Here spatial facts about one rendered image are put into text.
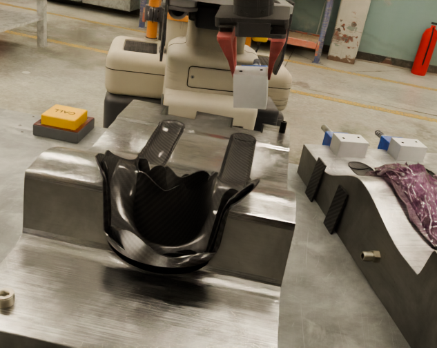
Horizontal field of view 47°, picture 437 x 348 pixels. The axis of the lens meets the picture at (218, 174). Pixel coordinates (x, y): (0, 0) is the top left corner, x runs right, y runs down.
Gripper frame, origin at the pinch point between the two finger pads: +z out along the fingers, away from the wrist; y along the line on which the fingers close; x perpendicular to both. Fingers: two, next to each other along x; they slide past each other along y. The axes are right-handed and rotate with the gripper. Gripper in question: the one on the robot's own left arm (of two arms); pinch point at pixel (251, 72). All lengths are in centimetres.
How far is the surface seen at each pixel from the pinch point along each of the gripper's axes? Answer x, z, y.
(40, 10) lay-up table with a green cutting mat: 328, 89, -205
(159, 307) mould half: -43.1, 4.4, -4.0
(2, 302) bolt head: -46.9, 1.5, -15.9
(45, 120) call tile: -1.0, 9.9, -34.6
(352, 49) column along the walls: 478, 165, 69
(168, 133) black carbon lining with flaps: -9.0, 6.4, -11.2
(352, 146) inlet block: 1.4, 12.6, 16.7
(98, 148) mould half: -18.6, 3.8, -18.2
